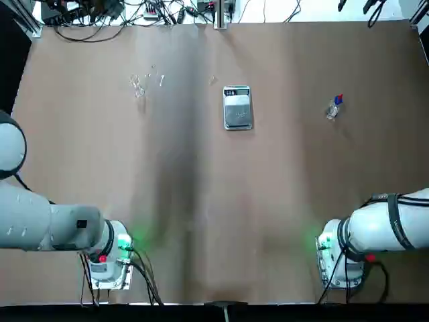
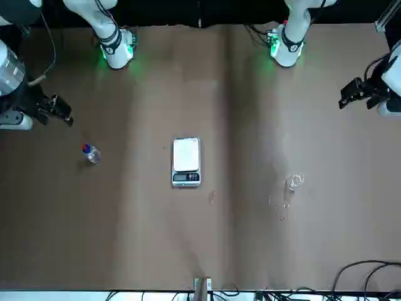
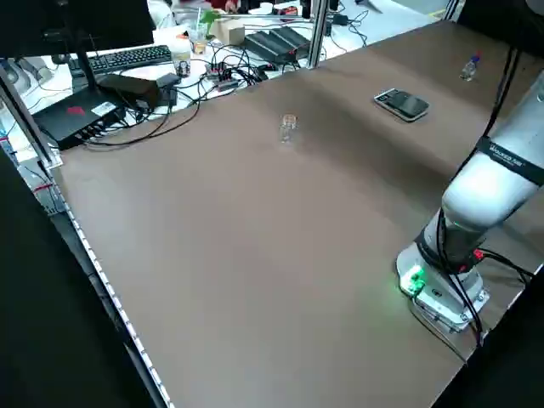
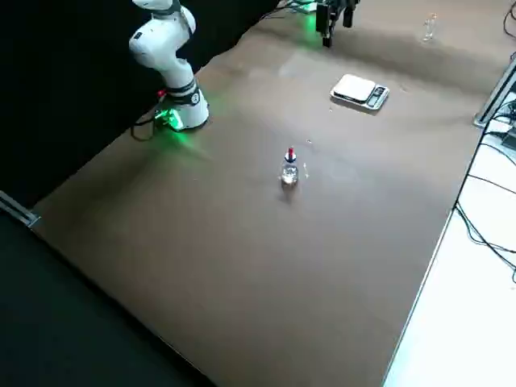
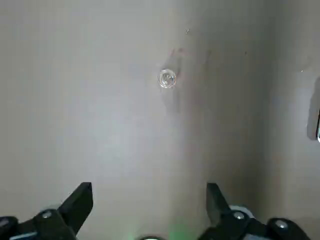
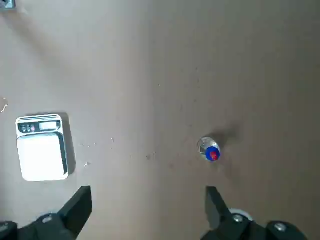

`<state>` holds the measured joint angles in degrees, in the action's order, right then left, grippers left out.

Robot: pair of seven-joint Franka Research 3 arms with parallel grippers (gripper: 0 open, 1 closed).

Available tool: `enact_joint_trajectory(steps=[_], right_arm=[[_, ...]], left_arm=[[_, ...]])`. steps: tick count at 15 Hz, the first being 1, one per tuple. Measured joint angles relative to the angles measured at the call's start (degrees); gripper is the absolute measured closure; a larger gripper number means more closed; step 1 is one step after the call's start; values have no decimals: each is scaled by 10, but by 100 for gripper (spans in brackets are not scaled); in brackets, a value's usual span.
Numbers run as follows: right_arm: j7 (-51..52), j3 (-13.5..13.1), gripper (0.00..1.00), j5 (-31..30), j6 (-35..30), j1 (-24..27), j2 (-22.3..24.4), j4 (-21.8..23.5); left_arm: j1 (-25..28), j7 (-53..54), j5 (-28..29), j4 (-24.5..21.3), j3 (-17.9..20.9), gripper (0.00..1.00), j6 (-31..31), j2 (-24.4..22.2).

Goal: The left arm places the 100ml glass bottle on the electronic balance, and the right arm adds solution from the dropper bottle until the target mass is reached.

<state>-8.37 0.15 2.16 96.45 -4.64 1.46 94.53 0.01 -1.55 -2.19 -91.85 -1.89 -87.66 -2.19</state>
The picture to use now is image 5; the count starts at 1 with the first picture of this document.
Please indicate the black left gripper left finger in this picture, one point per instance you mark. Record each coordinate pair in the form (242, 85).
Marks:
(70, 212)

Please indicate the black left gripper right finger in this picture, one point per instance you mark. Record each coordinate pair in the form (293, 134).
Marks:
(225, 220)

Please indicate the clear glass bottle orange rim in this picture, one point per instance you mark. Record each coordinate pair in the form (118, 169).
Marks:
(167, 78)

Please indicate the silver electronic balance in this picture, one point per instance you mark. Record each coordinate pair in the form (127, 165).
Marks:
(319, 130)

